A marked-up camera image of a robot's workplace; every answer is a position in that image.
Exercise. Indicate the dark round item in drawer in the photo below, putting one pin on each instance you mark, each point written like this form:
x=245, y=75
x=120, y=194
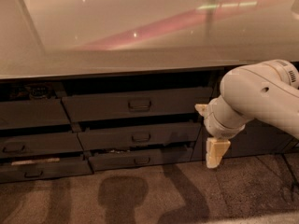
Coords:
x=39, y=92

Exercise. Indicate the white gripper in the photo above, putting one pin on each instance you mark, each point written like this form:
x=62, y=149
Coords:
x=213, y=124

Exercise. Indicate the dark grey drawer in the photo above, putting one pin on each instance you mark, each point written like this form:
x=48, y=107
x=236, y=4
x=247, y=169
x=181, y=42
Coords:
x=134, y=104
x=44, y=170
x=32, y=113
x=140, y=158
x=38, y=144
x=139, y=136

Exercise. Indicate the dark grey cabinet door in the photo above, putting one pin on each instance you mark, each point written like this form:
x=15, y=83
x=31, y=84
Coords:
x=257, y=137

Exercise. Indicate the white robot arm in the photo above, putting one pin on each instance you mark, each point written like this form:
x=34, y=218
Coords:
x=266, y=91

